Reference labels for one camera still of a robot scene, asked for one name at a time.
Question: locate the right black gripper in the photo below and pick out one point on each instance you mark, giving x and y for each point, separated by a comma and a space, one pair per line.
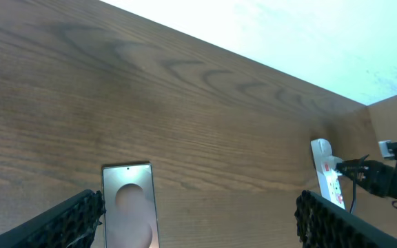
375, 177

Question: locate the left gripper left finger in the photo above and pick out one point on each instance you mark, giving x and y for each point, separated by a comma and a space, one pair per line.
70, 224

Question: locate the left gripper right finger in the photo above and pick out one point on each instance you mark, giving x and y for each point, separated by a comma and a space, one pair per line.
321, 223

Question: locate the Galaxy S25 Ultra smartphone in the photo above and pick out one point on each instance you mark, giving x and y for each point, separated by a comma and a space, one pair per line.
130, 218

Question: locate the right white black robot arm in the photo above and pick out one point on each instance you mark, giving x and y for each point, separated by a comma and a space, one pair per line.
373, 176

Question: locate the white power strip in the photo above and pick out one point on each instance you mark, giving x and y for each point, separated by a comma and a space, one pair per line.
325, 164

